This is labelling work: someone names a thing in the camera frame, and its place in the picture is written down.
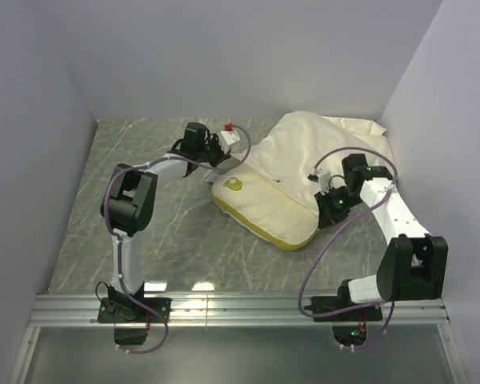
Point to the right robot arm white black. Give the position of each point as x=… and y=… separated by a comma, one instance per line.
x=414, y=264

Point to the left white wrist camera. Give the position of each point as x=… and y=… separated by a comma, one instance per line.
x=228, y=137

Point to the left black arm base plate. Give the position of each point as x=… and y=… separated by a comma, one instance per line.
x=153, y=310

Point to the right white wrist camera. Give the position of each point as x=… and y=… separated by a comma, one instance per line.
x=322, y=178

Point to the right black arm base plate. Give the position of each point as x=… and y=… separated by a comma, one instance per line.
x=326, y=304

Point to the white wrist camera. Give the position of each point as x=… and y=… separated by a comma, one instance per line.
x=228, y=137
x=322, y=178

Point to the aluminium right side rail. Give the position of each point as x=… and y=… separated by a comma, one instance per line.
x=395, y=205

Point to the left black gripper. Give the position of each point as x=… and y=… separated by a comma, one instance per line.
x=222, y=156

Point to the cream quilted pillow yellow edge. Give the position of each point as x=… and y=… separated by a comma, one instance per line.
x=262, y=208

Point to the cream satin pillowcase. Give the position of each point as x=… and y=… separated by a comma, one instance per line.
x=302, y=140

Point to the aluminium front mounting rail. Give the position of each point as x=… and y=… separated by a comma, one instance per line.
x=209, y=309

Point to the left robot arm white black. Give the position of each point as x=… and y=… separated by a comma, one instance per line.
x=128, y=204

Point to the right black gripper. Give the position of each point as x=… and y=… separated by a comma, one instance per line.
x=327, y=215

